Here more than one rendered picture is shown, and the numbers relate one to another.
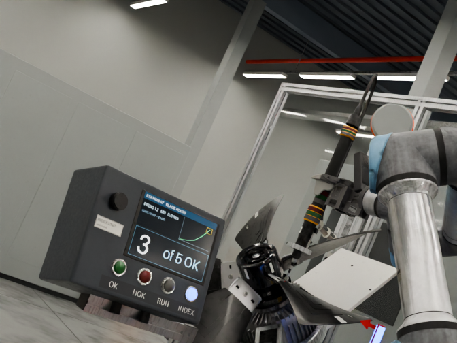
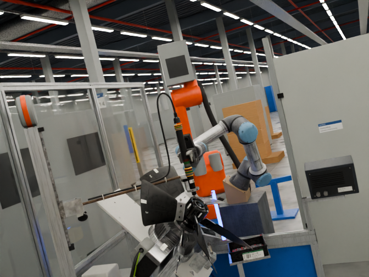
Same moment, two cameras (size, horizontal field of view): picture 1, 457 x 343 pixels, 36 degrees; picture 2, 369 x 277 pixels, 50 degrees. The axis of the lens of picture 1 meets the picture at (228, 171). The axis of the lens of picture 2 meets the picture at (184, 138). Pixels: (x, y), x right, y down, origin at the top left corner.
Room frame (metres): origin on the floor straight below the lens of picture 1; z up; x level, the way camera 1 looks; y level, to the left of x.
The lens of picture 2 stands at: (3.07, 1.50, 1.70)
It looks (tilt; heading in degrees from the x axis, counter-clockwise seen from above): 4 degrees down; 236
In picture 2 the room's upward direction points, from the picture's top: 13 degrees counter-clockwise
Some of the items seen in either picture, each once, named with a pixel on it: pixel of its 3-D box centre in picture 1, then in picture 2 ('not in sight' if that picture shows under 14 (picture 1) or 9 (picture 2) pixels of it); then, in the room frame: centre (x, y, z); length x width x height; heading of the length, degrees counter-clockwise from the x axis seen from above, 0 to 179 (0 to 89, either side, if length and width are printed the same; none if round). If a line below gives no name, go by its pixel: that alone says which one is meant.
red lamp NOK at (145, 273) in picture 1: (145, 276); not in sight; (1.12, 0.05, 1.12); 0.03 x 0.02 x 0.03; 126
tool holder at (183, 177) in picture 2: (306, 234); (189, 182); (1.90, -0.26, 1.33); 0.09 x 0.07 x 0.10; 161
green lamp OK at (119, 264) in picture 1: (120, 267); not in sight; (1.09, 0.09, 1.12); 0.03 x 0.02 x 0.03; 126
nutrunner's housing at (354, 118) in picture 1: (328, 181); (184, 153); (1.89, -0.26, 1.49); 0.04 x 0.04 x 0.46
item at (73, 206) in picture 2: (336, 245); (72, 206); (2.48, -0.46, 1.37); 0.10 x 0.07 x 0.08; 161
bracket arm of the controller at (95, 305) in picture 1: (139, 318); (322, 198); (1.23, 0.04, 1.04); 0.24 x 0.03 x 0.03; 126
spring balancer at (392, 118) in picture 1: (392, 124); (26, 111); (2.57, -0.49, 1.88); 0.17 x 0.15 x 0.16; 36
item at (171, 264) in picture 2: not in sight; (170, 263); (2.21, -0.11, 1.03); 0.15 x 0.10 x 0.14; 126
